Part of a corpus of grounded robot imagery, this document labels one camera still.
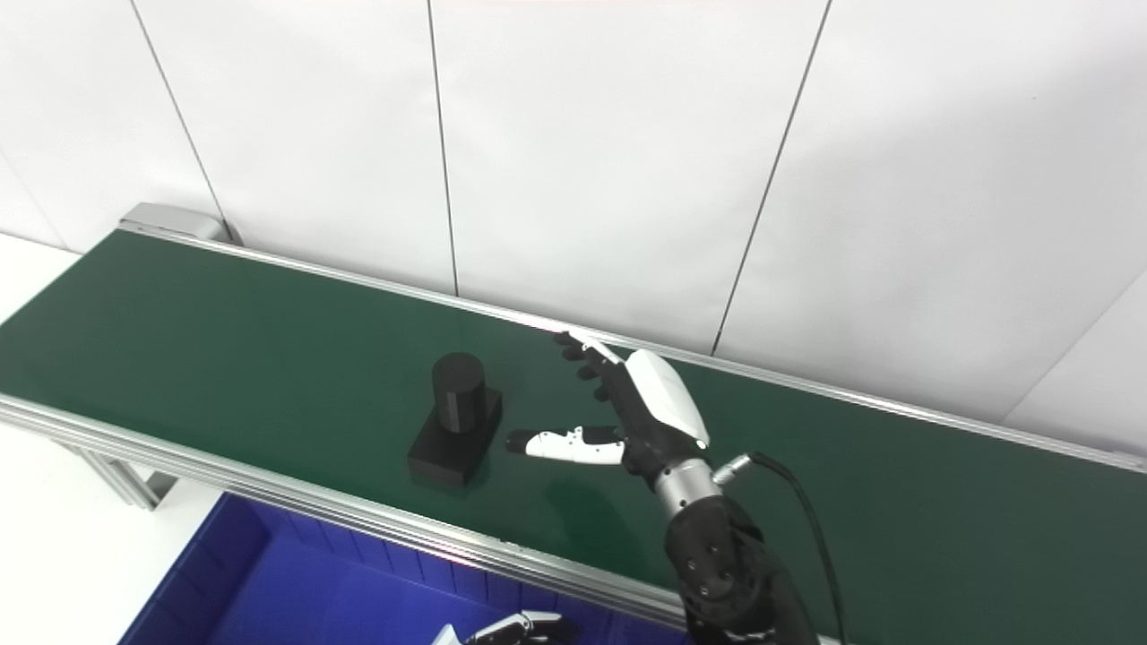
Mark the green conveyor belt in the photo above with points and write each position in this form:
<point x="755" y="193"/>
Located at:
<point x="269" y="358"/>

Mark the black cylinder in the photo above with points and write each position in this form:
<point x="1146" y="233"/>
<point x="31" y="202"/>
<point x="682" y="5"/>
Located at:
<point x="452" y="430"/>

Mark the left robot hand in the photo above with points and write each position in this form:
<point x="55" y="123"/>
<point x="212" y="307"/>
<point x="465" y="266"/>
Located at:
<point x="520" y="630"/>

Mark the blue bin holding white part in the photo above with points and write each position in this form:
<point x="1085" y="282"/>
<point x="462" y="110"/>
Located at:
<point x="314" y="591"/>

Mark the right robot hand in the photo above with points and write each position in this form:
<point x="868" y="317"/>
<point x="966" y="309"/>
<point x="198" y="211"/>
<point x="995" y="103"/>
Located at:
<point x="654" y="412"/>

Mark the aluminium conveyor support leg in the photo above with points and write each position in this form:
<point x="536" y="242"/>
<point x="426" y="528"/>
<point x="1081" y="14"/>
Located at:
<point x="125" y="479"/>

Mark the grey conveyor end cover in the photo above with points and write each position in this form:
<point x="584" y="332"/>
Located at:
<point x="170" y="219"/>

